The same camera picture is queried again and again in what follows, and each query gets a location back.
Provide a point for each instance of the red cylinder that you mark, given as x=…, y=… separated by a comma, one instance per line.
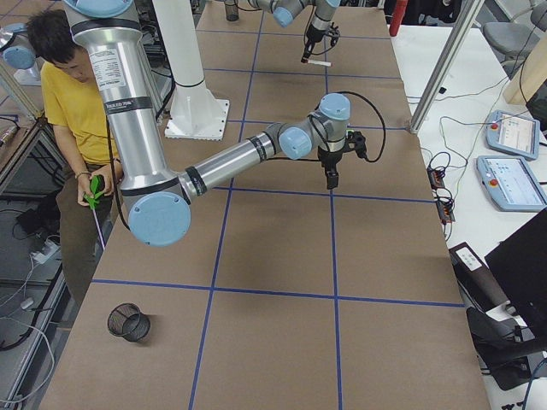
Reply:
x=397, y=16

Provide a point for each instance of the person in yellow shirt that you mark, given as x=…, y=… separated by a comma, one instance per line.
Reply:
x=74, y=108

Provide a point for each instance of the grey office chair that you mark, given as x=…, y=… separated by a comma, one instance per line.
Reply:
x=515, y=41

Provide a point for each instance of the black mesh pen cup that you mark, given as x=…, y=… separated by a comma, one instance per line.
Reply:
x=129, y=322

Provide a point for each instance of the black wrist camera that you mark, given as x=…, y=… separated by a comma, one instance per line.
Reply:
x=355, y=141
x=333, y=34

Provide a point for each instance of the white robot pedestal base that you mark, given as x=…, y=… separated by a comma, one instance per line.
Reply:
x=195, y=113

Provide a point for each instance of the black monitor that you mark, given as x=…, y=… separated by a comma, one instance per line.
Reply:
x=518, y=264

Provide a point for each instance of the black box with white label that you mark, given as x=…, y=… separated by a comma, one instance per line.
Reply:
x=477, y=279

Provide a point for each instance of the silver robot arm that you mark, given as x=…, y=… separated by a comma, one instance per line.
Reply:
x=157, y=198
x=319, y=26

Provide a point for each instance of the red and white marker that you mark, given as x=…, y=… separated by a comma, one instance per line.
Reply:
x=320, y=63

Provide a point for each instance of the far blue teach pendant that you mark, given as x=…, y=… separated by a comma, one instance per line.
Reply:
x=513, y=134

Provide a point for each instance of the aluminium frame post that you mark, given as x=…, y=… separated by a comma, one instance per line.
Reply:
x=450, y=50

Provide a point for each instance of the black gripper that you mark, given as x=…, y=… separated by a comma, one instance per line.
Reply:
x=329, y=159
x=313, y=37

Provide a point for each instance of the blue teach pendant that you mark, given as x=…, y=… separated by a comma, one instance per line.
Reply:
x=513, y=134
x=510, y=183

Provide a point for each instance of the near blue teach pendant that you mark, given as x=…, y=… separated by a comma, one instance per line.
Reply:
x=510, y=183

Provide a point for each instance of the green hand controller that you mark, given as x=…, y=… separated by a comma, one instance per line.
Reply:
x=96, y=188

